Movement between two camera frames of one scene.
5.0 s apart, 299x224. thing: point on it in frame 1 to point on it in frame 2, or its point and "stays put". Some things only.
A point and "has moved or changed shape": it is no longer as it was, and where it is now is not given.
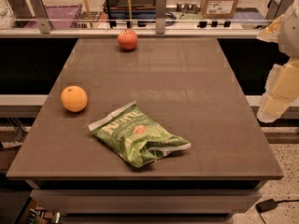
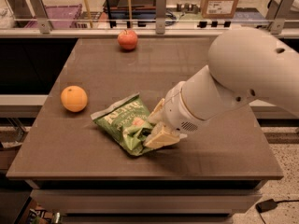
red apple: x=127 y=39 stays put
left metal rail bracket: x=43 y=20 stays put
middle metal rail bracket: x=161 y=11 stays put
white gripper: x=290 y=36 to x=177 y=112
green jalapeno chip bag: x=135 y=137 has moved or changed shape
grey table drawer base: x=146 y=202 stays put
